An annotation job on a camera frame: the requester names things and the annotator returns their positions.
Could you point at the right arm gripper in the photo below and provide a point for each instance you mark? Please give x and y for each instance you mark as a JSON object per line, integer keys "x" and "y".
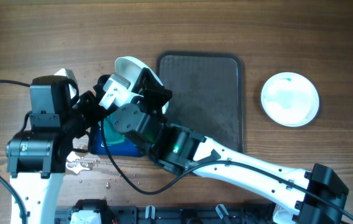
{"x": 152, "y": 89}

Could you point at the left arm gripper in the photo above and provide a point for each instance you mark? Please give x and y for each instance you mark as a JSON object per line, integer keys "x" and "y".
{"x": 88, "y": 98}

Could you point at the white plate top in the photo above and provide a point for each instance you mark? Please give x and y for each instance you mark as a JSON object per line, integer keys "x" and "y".
{"x": 130, "y": 68}

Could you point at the pinkish white plate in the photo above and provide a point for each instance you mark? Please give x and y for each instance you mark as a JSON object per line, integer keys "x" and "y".
{"x": 290, "y": 99}

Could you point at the green scrubbing sponge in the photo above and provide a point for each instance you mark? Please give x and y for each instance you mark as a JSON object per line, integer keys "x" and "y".
{"x": 112, "y": 137}

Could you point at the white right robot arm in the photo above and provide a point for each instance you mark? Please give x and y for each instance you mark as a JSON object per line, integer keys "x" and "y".
{"x": 300, "y": 196}

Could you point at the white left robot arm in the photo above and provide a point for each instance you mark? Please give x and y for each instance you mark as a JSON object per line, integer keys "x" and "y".
{"x": 37, "y": 157}

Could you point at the blue tray with water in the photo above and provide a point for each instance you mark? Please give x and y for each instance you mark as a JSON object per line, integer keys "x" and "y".
{"x": 98, "y": 146}

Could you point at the dark brown serving tray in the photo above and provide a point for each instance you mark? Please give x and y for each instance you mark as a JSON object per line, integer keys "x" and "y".
{"x": 207, "y": 93}

